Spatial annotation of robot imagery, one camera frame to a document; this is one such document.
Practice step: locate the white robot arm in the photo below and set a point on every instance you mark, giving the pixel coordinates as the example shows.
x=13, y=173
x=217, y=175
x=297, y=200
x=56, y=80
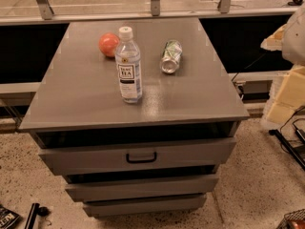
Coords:
x=287, y=93

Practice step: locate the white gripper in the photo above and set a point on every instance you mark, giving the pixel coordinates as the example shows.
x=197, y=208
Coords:
x=295, y=37

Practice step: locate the grey drawer cabinet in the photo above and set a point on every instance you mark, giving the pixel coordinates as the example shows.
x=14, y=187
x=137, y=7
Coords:
x=143, y=135

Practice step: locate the clear plastic tea bottle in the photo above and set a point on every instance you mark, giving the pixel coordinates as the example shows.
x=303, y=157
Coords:
x=128, y=65

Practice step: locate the black snack packet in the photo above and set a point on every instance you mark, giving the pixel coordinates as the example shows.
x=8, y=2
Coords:
x=8, y=218

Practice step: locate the black wire basket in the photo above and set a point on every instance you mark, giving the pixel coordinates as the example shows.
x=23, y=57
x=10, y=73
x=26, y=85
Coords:
x=293, y=220

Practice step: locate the top grey drawer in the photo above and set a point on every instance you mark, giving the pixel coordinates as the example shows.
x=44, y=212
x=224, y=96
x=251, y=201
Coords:
x=112, y=158

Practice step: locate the bottom grey drawer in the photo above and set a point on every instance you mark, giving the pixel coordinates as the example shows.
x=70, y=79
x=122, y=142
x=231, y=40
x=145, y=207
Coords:
x=143, y=205

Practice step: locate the metal window railing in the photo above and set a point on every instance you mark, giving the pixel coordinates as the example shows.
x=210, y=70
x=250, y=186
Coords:
x=60, y=11

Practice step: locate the black tube on floor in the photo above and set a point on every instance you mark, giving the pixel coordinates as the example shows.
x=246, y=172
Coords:
x=32, y=216

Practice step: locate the grey drawer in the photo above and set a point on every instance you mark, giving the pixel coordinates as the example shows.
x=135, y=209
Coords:
x=142, y=188
x=143, y=205
x=112, y=158

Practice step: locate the black stand leg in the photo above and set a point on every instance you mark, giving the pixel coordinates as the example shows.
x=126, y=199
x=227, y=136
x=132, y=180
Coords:
x=291, y=150

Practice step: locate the middle grey drawer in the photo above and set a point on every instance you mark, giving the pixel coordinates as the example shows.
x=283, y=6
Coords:
x=142, y=188

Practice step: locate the red apple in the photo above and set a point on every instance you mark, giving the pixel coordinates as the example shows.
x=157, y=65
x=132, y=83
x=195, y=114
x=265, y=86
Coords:
x=107, y=44

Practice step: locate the black drawer handle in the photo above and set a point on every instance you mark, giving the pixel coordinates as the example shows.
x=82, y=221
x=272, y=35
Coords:
x=141, y=158

